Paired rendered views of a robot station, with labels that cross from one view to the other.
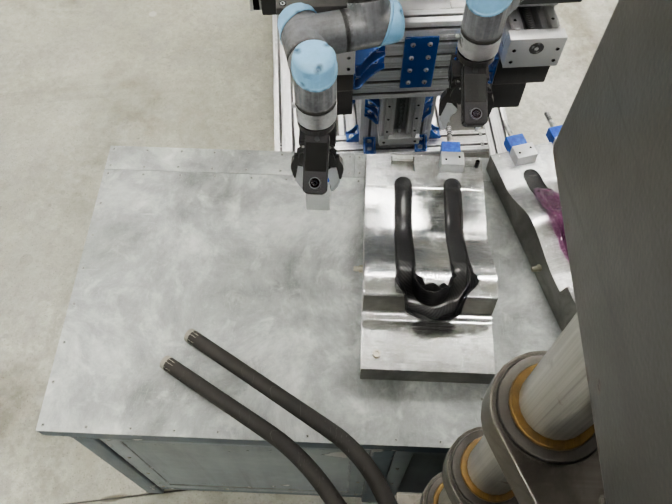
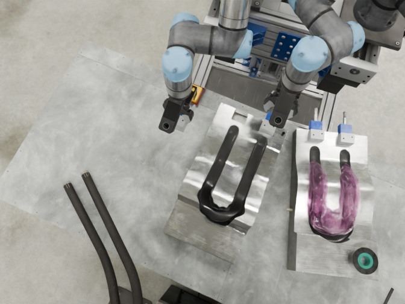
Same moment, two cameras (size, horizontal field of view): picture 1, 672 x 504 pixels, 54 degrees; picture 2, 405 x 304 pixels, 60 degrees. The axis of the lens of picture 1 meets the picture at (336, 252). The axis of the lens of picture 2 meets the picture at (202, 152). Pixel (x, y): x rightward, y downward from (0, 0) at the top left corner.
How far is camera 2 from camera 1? 0.45 m
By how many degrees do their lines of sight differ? 15
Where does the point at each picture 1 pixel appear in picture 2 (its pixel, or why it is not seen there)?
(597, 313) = not seen: outside the picture
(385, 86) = (261, 52)
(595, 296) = not seen: outside the picture
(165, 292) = (82, 142)
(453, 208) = (256, 156)
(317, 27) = (191, 35)
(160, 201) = (99, 85)
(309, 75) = (168, 72)
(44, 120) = not seen: outside the picture
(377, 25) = (231, 46)
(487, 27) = (299, 76)
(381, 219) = (211, 148)
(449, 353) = (214, 242)
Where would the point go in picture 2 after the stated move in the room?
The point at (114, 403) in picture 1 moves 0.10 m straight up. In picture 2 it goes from (33, 195) to (20, 190)
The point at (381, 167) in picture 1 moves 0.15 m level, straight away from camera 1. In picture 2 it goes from (226, 114) to (244, 81)
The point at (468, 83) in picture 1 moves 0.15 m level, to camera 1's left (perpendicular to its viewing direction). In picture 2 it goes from (281, 99) to (230, 81)
